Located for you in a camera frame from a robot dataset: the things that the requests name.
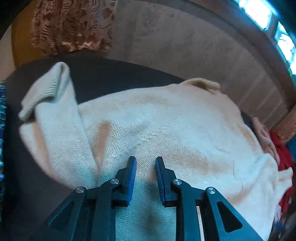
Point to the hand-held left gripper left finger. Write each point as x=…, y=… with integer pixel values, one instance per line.
x=130, y=180

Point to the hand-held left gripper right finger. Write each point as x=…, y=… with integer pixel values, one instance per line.
x=160, y=183

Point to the cream knit sweater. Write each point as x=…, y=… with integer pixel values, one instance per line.
x=161, y=120

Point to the pink knit sweater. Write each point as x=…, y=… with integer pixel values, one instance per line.
x=263, y=136

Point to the red cloth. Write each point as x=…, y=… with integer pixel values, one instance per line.
x=285, y=157

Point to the brown floral curtain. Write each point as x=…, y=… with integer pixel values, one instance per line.
x=286, y=129
x=69, y=23

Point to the black white patterned garment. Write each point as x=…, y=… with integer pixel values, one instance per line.
x=2, y=104

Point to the window with wooden frame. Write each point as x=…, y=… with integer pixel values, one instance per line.
x=256, y=11

